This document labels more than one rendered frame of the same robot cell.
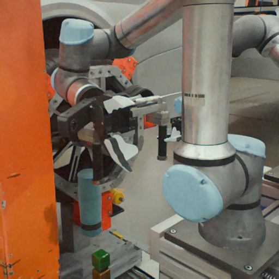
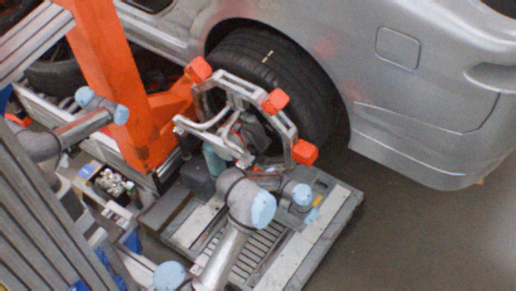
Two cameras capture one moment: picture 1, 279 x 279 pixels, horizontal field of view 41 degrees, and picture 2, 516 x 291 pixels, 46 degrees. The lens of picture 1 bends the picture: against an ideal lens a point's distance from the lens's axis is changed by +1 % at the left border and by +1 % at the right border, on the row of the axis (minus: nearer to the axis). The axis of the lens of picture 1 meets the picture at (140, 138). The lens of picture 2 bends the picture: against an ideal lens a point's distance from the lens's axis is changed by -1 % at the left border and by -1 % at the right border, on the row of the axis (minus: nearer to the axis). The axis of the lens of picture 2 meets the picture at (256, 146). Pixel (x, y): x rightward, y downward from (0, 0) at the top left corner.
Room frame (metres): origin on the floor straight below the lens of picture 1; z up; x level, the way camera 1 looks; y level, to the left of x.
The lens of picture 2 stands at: (1.46, -1.52, 3.02)
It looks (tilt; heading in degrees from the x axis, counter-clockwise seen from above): 54 degrees down; 88
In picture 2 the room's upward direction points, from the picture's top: 9 degrees counter-clockwise
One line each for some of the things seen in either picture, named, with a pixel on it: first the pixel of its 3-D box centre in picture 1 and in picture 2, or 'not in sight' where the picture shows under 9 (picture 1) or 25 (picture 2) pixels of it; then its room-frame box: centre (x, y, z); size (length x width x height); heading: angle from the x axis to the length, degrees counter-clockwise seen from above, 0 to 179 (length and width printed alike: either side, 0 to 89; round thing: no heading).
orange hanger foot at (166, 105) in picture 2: not in sight; (181, 92); (1.22, 0.60, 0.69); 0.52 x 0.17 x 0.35; 45
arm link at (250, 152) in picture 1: (234, 165); not in sight; (0.77, -0.21, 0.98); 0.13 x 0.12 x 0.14; 140
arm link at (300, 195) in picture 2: not in sight; (299, 195); (1.65, -0.29, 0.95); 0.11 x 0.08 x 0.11; 129
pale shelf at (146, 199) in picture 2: not in sight; (111, 191); (0.78, 0.25, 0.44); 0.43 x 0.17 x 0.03; 135
